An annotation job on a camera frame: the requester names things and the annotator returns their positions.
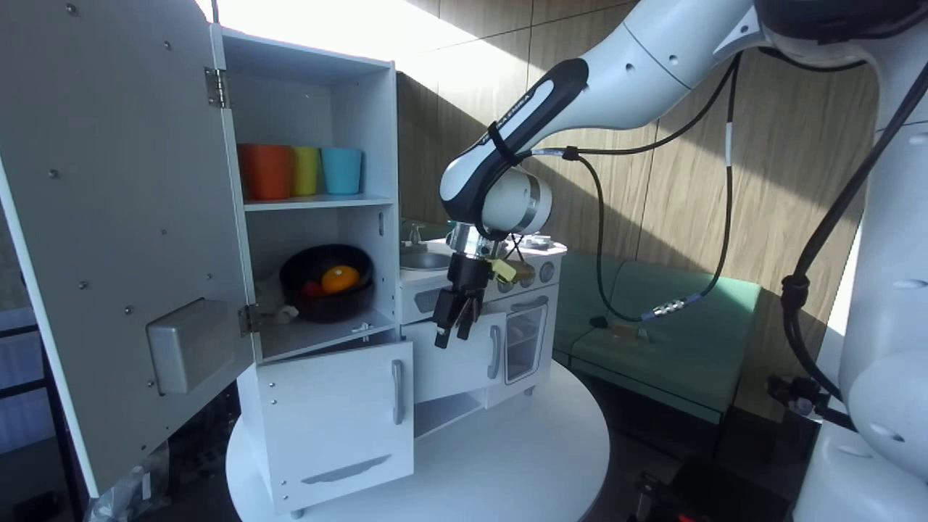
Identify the oven door with window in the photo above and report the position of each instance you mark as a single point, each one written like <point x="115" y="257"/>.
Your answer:
<point x="527" y="330"/>

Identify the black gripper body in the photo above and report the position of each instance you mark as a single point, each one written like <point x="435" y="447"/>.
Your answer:
<point x="469" y="275"/>

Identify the black bowl with fruit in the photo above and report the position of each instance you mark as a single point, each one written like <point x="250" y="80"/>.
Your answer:
<point x="328" y="282"/>

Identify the orange cup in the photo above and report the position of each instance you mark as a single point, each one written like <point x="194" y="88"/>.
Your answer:
<point x="267" y="172"/>

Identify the tall cabinet door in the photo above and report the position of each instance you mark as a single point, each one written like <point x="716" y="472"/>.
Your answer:
<point x="122" y="204"/>

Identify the white toy kitchen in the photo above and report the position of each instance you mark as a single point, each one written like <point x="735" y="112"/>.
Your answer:
<point x="324" y="101"/>

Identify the blue cup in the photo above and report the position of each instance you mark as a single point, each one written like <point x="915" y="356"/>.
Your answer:
<point x="342" y="169"/>

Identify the round white table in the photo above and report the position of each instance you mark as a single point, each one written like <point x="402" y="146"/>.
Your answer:
<point x="541" y="457"/>

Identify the green cup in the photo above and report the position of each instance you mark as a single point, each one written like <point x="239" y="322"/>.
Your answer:
<point x="306" y="172"/>

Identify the green padded bench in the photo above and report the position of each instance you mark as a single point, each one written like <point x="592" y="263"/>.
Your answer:
<point x="645" y="330"/>

